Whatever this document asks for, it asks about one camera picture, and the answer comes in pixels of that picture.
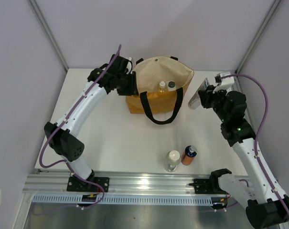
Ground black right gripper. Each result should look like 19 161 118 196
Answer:
199 84 229 123

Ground clear grey tube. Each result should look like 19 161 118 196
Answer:
188 78 210 110

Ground clear yellow liquid bottle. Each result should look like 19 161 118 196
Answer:
158 81 166 93

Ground mustard canvas tote bag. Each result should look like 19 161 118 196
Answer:
126 56 194 125

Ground white square bottle black cap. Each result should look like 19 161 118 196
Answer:
166 81 177 92

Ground blue orange pump bottle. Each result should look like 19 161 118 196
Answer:
181 145 197 166

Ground clear bottle white cap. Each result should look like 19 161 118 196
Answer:
165 150 181 172

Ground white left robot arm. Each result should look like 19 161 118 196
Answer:
43 54 138 191

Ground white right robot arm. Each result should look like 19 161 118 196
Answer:
196 83 289 229

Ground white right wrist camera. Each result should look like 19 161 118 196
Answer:
213 72 235 93

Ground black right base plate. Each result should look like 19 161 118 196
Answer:
188 178 227 195

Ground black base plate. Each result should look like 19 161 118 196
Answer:
66 176 110 192
188 178 227 195

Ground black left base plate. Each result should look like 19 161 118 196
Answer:
66 176 110 192

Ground right aluminium frame post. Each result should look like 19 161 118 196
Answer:
235 0 283 73

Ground aluminium frame post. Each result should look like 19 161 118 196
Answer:
235 0 283 73
27 0 69 72

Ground slotted cable duct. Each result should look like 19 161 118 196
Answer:
32 194 213 206

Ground left aluminium frame post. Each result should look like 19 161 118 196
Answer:
27 0 69 72

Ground aluminium mounting rail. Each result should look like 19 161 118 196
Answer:
22 170 209 196

